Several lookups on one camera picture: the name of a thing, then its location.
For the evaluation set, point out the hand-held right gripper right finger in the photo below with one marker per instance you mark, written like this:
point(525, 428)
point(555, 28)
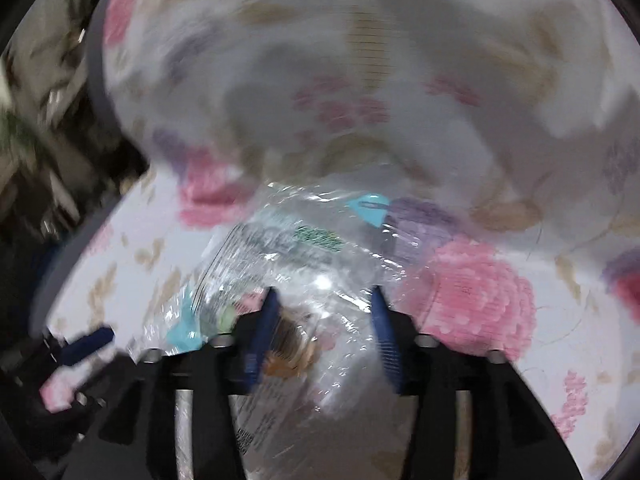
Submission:
point(386, 345)

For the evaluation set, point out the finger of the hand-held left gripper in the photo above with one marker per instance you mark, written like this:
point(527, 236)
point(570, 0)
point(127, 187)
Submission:
point(87, 346)

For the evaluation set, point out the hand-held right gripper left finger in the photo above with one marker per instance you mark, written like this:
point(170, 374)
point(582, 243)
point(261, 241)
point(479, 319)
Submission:
point(262, 332)

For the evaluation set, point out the clear plastic bag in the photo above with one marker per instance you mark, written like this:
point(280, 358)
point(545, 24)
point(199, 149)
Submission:
point(300, 270)

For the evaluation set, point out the floral tablecloth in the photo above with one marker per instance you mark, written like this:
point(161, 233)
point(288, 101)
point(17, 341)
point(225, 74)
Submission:
point(450, 70)

